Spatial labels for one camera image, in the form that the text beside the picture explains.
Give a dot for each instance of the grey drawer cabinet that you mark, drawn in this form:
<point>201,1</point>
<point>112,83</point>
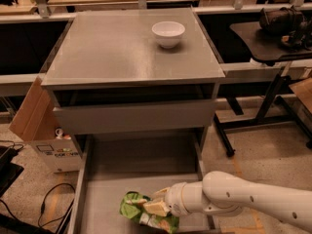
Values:
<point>111,57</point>

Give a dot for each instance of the black equipment at left edge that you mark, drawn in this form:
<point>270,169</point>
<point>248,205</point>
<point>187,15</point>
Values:
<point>9,171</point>

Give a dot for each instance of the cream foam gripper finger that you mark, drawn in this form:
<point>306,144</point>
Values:
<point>160,193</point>
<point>156,207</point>

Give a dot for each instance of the green rice chip bag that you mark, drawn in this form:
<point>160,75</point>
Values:
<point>131,207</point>

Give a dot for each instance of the grey top drawer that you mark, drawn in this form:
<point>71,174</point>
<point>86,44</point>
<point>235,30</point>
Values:
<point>136,117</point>

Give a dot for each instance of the grey open middle drawer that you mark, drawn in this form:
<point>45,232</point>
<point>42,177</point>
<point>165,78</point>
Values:
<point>113,168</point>

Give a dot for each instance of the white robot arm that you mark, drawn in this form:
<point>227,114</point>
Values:
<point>223,194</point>

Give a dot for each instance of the open cardboard box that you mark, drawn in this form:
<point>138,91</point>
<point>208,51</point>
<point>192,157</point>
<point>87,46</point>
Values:
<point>35,124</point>

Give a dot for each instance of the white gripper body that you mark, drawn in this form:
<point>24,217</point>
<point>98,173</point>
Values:
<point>174,199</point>

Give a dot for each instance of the white ceramic bowl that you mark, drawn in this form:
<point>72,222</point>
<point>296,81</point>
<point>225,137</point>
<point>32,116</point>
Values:
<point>168,34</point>

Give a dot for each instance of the dark object on side table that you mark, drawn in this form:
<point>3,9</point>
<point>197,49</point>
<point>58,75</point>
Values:
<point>292,26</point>

